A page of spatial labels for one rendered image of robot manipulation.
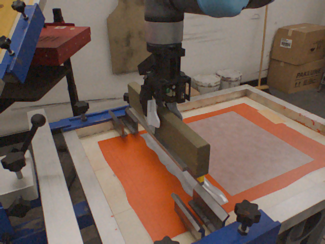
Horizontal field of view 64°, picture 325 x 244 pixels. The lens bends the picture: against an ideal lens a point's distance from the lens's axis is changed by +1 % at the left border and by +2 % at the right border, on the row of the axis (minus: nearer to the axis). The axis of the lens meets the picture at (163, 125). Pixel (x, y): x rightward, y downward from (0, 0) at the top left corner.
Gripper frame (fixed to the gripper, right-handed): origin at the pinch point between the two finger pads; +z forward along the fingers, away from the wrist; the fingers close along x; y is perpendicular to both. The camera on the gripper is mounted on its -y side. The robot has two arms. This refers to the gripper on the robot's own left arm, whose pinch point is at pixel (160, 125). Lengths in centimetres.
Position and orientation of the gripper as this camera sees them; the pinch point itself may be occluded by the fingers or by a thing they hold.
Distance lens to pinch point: 63.2
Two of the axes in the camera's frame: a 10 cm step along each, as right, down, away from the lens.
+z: 0.0, 8.6, 5.1
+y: 4.7, 4.4, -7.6
